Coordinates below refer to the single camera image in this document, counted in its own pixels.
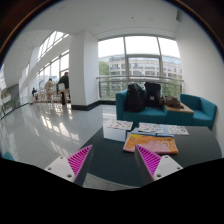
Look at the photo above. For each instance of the orange pink patterned towel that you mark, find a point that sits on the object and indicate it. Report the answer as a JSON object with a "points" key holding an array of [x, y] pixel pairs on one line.
{"points": [[159, 145]]}

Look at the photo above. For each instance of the teal sofa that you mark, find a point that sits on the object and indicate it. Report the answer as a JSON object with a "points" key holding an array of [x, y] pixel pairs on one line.
{"points": [[156, 115]]}

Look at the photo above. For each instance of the black backpack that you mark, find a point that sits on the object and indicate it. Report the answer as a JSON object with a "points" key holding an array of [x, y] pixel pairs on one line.
{"points": [[152, 94], [134, 98]]}

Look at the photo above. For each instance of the metal window railing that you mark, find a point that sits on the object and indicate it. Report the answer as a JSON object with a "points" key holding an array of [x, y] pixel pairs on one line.
{"points": [[110, 85]]}

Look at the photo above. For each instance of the teal armchair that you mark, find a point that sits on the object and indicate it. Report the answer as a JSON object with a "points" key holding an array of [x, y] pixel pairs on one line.
{"points": [[203, 112]]}

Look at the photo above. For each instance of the dark green carpet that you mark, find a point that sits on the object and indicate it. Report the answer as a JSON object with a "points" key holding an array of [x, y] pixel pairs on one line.
{"points": [[110, 162]]}

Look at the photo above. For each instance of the wooden side table top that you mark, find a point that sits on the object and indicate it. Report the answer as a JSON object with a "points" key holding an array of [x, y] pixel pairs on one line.
{"points": [[183, 109]]}

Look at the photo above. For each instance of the white patterned towel right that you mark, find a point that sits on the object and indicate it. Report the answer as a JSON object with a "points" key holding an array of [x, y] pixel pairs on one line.
{"points": [[177, 130]]}

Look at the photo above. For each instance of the brown bag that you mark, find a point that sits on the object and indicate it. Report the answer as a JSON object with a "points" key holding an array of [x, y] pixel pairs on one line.
{"points": [[171, 101]]}

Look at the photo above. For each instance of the white patterned towel centre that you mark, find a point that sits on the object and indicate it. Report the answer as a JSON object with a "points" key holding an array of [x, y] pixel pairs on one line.
{"points": [[150, 128]]}

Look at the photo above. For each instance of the distant seated person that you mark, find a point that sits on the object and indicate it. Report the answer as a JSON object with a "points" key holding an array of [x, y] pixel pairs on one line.
{"points": [[34, 91]]}

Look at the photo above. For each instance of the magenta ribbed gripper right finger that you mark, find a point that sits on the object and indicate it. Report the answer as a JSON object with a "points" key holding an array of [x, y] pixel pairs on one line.
{"points": [[153, 166]]}

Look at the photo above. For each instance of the white patterned towel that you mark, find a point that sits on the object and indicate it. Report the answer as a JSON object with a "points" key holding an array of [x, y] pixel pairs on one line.
{"points": [[150, 128], [177, 130], [119, 124]]}

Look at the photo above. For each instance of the black backpack right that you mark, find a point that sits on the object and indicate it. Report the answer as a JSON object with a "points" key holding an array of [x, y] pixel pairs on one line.
{"points": [[152, 94]]}

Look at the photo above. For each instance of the black backpack left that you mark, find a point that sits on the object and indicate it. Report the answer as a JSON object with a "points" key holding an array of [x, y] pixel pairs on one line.
{"points": [[134, 98]]}

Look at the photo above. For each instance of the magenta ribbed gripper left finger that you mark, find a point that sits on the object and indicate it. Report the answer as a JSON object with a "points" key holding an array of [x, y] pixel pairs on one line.
{"points": [[73, 168]]}

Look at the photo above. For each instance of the person in dark jacket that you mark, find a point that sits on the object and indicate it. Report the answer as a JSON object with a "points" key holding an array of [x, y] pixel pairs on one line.
{"points": [[63, 84]]}

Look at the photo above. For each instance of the white patterned towel left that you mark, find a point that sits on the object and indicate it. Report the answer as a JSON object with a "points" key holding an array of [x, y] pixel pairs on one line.
{"points": [[119, 124]]}

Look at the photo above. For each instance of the person in light shirt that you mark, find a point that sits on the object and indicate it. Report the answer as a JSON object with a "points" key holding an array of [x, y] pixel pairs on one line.
{"points": [[48, 86]]}

